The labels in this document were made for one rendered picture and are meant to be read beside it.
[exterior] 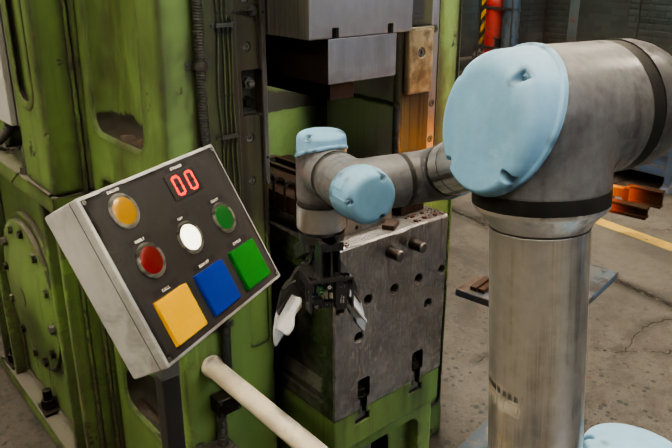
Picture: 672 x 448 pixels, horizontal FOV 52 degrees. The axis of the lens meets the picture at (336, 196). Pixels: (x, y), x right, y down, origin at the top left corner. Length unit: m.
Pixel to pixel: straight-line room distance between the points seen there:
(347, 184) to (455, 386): 1.91
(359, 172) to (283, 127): 1.15
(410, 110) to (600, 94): 1.32
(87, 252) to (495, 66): 0.70
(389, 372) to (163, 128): 0.83
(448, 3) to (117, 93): 0.89
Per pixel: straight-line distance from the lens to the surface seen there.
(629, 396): 2.84
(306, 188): 1.00
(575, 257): 0.60
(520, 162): 0.53
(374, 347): 1.72
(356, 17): 1.50
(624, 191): 1.95
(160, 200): 1.15
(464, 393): 2.69
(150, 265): 1.09
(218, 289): 1.16
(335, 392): 1.69
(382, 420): 1.87
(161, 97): 1.43
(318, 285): 1.05
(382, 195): 0.89
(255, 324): 1.72
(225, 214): 1.24
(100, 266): 1.06
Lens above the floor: 1.53
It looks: 19 degrees down
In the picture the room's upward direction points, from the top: straight up
